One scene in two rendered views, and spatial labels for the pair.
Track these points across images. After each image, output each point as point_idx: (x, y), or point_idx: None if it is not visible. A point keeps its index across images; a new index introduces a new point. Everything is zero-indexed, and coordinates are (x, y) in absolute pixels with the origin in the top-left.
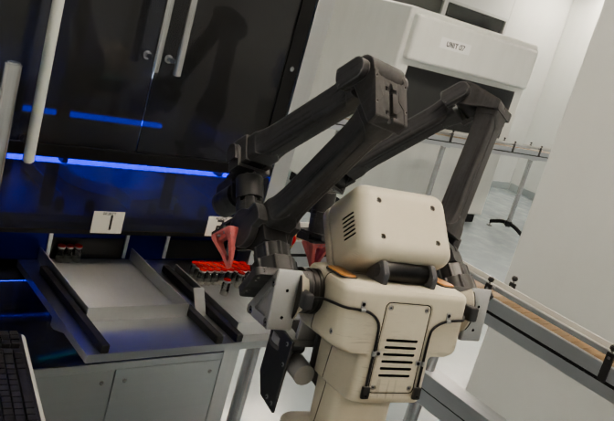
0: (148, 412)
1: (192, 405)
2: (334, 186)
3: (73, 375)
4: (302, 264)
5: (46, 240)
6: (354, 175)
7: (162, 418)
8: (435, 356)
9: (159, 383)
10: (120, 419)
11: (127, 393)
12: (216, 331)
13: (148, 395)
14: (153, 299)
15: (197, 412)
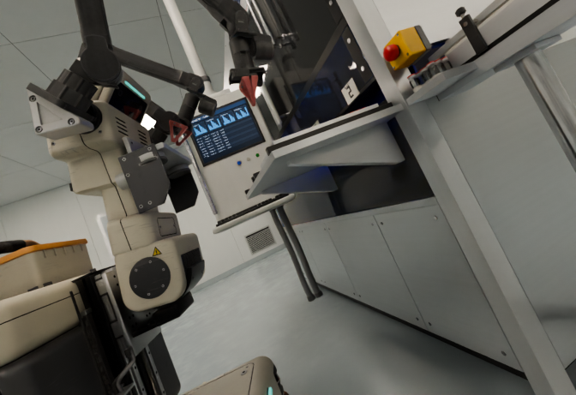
0: (413, 253)
1: (447, 254)
2: (232, 34)
3: (359, 218)
4: (534, 35)
5: None
6: (219, 15)
7: (428, 262)
8: (62, 160)
9: (403, 227)
10: (399, 254)
11: (389, 233)
12: None
13: (404, 237)
14: None
15: (459, 264)
